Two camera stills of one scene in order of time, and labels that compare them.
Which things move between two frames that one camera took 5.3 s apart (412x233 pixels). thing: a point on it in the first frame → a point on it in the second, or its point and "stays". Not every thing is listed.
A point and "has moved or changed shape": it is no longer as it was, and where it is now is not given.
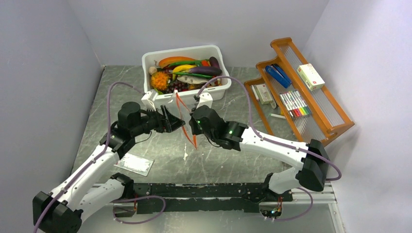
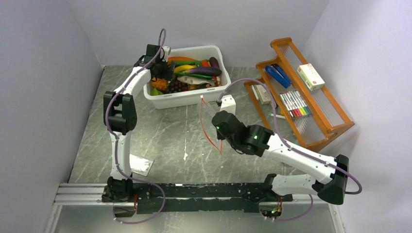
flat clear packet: x=139 y=165 stays
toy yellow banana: x=182 y=68 stays
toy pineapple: x=159 y=80 stays
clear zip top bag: x=175 y=103 has moved or changed shape
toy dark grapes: x=180 y=86 stays
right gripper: x=192 y=123 → x=219 y=135
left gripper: x=174 y=122 → x=168 y=74
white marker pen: x=278 y=116 stays
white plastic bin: x=217 y=92 stays
